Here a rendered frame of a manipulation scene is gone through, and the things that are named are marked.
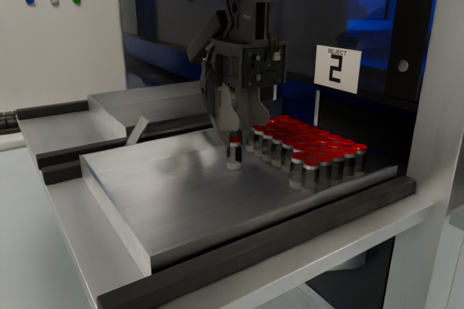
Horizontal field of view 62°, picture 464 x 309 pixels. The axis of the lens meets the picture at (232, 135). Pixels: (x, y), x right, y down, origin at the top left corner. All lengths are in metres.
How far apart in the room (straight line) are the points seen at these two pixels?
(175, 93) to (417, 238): 0.64
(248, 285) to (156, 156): 0.30
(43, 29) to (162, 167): 0.74
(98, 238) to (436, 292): 0.45
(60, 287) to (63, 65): 0.96
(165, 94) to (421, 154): 0.62
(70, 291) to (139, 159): 1.24
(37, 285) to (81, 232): 1.41
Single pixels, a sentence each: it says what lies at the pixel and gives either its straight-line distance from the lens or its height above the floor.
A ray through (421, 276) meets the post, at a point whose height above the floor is 0.77.
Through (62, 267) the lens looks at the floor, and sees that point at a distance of 1.92.
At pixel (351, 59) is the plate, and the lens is 0.58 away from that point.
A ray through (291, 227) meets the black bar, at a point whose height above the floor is 0.90.
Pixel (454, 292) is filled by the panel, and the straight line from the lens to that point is 0.69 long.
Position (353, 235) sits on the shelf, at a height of 0.88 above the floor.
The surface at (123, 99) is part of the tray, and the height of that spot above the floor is 0.89.
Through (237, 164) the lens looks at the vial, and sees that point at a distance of 0.56.
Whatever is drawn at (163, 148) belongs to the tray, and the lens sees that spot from 0.60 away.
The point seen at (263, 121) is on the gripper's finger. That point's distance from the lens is 0.53.
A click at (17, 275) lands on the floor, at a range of 1.96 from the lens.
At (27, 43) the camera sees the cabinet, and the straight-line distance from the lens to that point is 1.23.
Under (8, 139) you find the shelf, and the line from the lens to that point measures 1.04.
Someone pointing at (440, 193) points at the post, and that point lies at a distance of 0.54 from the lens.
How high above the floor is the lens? 1.12
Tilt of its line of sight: 20 degrees down
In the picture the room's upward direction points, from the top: straight up
